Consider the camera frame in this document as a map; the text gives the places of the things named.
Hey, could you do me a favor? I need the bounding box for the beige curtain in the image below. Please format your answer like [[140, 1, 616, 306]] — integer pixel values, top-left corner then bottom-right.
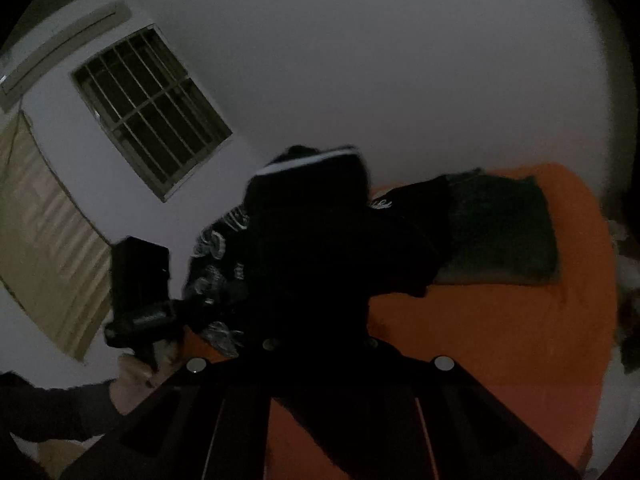
[[0, 110, 118, 361]]

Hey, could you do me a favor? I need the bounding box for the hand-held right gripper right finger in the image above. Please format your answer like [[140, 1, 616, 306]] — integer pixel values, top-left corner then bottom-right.
[[365, 338, 583, 480]]

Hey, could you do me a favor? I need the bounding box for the black jacket with white print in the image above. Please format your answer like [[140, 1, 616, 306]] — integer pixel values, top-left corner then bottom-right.
[[182, 145, 441, 480]]

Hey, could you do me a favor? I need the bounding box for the orange bed sheet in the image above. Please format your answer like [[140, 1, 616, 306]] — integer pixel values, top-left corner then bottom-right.
[[200, 162, 618, 480]]

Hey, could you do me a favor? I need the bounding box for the grey printed cloth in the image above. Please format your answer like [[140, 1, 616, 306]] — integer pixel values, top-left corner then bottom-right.
[[607, 220, 640, 376]]

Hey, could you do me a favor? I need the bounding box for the person's left forearm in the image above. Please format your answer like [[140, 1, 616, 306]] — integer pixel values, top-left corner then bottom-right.
[[0, 370, 121, 443]]

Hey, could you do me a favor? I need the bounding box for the person's left hand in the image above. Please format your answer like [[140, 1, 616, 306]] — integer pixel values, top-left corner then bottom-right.
[[112, 342, 181, 413]]

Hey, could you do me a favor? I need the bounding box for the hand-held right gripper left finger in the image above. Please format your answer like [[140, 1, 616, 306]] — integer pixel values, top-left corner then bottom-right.
[[65, 340, 281, 480]]

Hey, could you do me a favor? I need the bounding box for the dark grey pillow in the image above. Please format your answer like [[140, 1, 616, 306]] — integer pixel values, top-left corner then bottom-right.
[[437, 170, 560, 287]]

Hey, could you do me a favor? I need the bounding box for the white curtain rail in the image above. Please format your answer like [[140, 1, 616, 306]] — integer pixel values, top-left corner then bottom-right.
[[0, 0, 132, 113]]

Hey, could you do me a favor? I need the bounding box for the barred window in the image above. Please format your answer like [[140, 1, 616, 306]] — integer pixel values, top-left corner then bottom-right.
[[72, 24, 233, 203]]

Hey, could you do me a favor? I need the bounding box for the black folded garment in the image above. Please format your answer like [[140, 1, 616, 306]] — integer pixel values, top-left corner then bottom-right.
[[370, 175, 453, 298]]

